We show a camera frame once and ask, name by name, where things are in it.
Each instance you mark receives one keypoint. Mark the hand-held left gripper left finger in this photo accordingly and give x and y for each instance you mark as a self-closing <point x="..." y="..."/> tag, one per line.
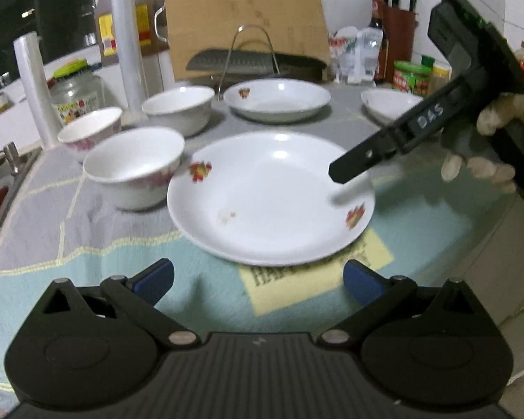
<point x="155" y="280"/>

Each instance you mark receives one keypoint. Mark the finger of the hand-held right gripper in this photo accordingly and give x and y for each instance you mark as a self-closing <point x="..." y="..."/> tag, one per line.
<point x="362" y="159"/>

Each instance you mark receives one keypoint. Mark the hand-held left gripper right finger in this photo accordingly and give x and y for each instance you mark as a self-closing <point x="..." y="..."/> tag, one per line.
<point x="362" y="281"/>

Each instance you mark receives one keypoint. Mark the small white dish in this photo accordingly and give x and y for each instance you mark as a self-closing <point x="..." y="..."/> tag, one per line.
<point x="388" y="104"/>

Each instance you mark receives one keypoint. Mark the white floral plate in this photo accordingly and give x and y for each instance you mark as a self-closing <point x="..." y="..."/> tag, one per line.
<point x="262" y="192"/>
<point x="279" y="98"/>

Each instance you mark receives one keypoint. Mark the white pink floral bowl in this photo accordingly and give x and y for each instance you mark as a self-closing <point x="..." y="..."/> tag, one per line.
<point x="91" y="128"/>
<point x="131" y="161"/>

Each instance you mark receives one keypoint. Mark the plain white bowl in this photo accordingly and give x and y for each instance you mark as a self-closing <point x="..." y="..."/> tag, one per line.
<point x="179" y="107"/>

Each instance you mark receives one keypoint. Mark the person's right hand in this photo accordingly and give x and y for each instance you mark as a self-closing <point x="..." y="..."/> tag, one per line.
<point x="491" y="118"/>

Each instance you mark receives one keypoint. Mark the yellow lid spice jar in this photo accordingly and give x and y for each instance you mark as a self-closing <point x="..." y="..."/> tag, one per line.
<point x="440" y="76"/>

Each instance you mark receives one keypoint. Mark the printed table mat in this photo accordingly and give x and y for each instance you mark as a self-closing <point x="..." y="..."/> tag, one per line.
<point x="113" y="244"/>

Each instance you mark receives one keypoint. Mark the green can red label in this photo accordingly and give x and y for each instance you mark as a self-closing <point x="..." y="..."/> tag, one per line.
<point x="410" y="78"/>

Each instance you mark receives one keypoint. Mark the brown knife block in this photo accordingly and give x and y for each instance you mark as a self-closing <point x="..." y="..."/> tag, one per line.
<point x="399" y="39"/>

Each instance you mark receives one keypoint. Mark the dark soy sauce bottle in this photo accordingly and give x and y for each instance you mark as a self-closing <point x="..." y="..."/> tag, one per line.
<point x="377" y="43"/>

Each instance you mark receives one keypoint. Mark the clear plastic bag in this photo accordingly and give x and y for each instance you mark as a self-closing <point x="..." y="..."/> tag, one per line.
<point x="369" y="52"/>

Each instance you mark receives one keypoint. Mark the white printed plastic packet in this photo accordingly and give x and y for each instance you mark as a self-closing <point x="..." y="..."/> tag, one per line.
<point x="343" y="52"/>

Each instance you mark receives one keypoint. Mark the steel sink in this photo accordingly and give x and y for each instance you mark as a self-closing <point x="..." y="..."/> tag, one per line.
<point x="28" y="163"/>

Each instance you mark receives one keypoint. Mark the bamboo cutting board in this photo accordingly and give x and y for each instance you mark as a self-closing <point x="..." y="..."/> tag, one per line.
<point x="244" y="13"/>

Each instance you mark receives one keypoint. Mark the glass jar green lid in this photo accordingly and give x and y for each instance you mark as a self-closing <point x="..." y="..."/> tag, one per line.
<point x="76" y="91"/>

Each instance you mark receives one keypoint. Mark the short plastic bag roll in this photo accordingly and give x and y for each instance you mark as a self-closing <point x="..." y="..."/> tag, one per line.
<point x="35" y="87"/>

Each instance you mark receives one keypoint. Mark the tall plastic wrap roll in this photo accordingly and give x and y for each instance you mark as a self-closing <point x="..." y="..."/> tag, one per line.
<point x="126" y="43"/>

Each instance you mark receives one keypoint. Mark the brown oil bottle yellow label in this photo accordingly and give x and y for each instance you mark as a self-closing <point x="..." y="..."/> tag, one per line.
<point x="146" y="17"/>

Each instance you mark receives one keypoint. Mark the dark window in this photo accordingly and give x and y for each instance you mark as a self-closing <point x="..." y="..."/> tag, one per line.
<point x="35" y="0"/>

